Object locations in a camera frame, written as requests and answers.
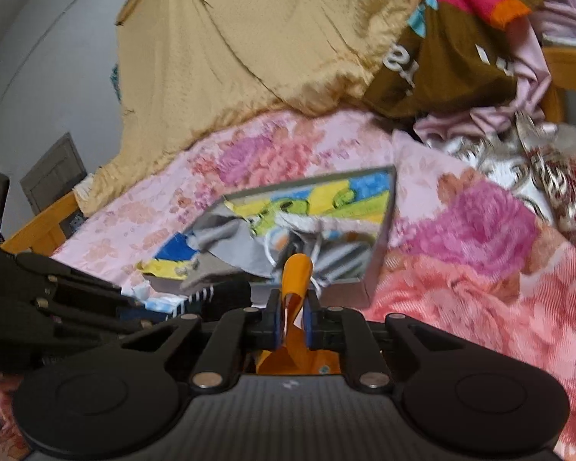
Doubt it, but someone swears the grey sock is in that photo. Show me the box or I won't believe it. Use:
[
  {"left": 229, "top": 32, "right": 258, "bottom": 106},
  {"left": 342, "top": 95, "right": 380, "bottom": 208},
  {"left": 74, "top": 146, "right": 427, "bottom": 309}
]
[{"left": 186, "top": 214, "right": 273, "bottom": 278}]

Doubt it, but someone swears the maroon gold patterned blanket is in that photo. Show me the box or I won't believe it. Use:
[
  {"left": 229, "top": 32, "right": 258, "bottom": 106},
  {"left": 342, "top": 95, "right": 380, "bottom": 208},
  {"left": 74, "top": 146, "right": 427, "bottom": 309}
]
[{"left": 427, "top": 113, "right": 576, "bottom": 247}]

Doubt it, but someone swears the brown colourful striped garment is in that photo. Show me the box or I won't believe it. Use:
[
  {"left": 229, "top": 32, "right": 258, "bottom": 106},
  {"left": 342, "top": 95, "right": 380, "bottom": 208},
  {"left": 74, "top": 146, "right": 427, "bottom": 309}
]
[{"left": 363, "top": 0, "right": 544, "bottom": 119}]

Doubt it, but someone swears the grey wall cabinet door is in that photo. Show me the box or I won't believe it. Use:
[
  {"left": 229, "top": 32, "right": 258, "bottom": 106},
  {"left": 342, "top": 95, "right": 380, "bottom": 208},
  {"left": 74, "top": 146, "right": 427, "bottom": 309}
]
[{"left": 20, "top": 132, "right": 87, "bottom": 214}]

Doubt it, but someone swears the pink floral bed cover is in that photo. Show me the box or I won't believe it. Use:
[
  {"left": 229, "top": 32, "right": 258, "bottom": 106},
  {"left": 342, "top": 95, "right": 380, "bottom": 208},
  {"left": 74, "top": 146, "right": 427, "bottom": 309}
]
[{"left": 57, "top": 109, "right": 576, "bottom": 460}]

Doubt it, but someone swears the grey cloth face mask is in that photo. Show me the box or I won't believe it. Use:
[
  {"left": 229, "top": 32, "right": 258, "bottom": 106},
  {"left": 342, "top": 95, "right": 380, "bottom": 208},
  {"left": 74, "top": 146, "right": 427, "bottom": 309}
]
[{"left": 263, "top": 211, "right": 380, "bottom": 295}]

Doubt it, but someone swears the orange white carton box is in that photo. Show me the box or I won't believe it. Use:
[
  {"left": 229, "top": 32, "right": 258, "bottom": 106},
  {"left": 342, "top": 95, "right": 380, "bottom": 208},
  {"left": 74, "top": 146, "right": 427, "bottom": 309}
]
[{"left": 256, "top": 348, "right": 341, "bottom": 376}]

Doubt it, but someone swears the yellow dotted quilt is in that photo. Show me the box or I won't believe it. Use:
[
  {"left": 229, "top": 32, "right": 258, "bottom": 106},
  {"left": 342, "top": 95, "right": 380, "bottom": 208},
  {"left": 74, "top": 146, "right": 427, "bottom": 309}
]
[{"left": 78, "top": 0, "right": 409, "bottom": 216}]

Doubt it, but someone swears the orange ribbed band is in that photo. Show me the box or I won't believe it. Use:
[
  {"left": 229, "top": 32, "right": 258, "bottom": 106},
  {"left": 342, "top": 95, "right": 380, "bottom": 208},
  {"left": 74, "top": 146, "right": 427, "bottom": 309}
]
[{"left": 281, "top": 253, "right": 313, "bottom": 352}]

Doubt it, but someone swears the navy white dotted sock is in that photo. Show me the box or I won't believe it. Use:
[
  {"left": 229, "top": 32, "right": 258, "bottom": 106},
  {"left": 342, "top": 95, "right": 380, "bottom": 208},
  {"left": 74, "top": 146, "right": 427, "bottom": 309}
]
[{"left": 171, "top": 280, "right": 252, "bottom": 322}]

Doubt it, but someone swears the grey tray with cartoon cloth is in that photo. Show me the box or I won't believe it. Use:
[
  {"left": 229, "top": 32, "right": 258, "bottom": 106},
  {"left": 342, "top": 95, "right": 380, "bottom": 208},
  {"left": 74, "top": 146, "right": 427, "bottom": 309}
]
[{"left": 136, "top": 164, "right": 399, "bottom": 310}]

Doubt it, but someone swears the lilac cloth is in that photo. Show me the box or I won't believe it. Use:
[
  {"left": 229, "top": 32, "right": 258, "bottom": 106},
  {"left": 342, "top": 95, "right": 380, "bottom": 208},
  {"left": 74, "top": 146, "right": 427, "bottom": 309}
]
[{"left": 414, "top": 0, "right": 576, "bottom": 141}]

